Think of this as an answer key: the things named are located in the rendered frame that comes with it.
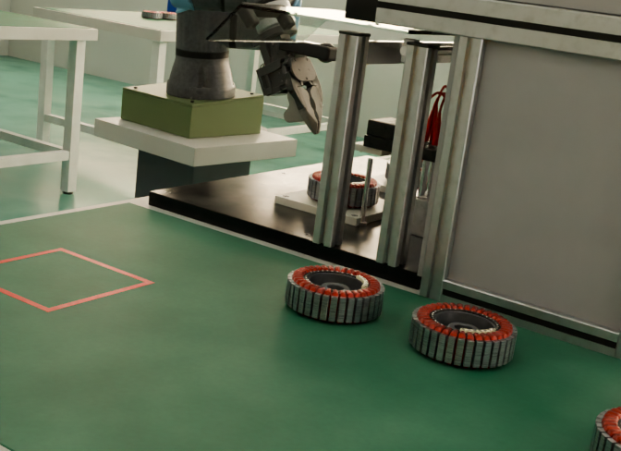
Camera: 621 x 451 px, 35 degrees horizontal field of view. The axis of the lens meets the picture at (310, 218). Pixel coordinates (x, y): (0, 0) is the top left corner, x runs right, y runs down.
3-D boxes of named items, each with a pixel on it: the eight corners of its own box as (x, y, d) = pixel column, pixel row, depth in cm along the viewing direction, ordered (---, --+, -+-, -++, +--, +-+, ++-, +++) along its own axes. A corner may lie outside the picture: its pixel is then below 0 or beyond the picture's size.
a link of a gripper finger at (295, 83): (307, 110, 185) (293, 67, 185) (314, 106, 184) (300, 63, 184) (292, 111, 181) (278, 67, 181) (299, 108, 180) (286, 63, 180)
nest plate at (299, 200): (273, 202, 152) (274, 195, 152) (327, 191, 164) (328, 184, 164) (356, 226, 144) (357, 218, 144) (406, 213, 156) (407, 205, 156)
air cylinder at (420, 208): (395, 229, 145) (400, 193, 143) (419, 223, 151) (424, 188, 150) (425, 238, 142) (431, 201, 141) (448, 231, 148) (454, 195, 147)
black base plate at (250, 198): (148, 204, 150) (149, 190, 149) (366, 165, 202) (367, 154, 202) (418, 290, 125) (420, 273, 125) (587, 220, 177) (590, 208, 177)
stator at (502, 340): (392, 331, 109) (396, 298, 108) (481, 331, 113) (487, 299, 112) (434, 372, 99) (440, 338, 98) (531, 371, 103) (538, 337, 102)
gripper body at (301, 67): (287, 98, 191) (269, 39, 192) (322, 82, 186) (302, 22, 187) (263, 100, 185) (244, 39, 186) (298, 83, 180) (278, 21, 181)
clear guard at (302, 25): (205, 41, 142) (209, -2, 141) (300, 42, 162) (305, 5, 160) (401, 78, 125) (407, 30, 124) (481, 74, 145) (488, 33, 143)
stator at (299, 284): (289, 323, 108) (293, 290, 107) (280, 288, 118) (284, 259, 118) (389, 330, 109) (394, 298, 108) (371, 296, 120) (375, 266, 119)
